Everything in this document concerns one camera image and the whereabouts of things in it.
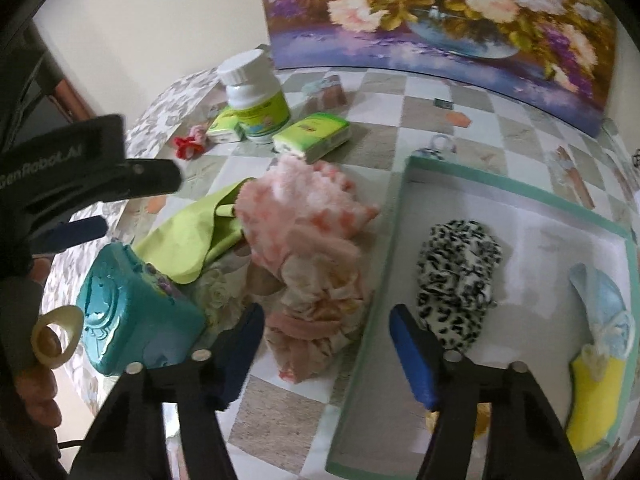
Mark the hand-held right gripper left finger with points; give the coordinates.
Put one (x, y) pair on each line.
(245, 355)

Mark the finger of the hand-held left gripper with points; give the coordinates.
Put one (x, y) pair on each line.
(155, 176)
(75, 235)

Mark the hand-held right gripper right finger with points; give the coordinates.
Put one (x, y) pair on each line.
(412, 355)

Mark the light green cloth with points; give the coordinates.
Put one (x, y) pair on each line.
(190, 230)

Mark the pink floral scrunchie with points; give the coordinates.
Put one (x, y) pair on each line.
(315, 325)

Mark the green tissue pack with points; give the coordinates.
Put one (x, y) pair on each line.
(312, 137)
(225, 127)

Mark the leopard print scrunchie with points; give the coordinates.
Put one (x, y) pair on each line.
(457, 280)

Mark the pink chevron fluffy towel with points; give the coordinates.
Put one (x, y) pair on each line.
(300, 215)

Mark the white tray with green rim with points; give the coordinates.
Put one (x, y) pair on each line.
(530, 240)

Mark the blue cloth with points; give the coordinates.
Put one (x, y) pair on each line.
(605, 305)

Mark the person's left hand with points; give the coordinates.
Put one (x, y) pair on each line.
(45, 400)

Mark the grey leaf print tablecloth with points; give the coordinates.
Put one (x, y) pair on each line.
(155, 120)

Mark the teal plastic toy box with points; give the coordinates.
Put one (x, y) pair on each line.
(135, 315)

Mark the white pill bottle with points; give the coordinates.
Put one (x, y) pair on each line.
(255, 105)

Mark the flower painting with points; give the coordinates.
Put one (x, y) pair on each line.
(450, 20)

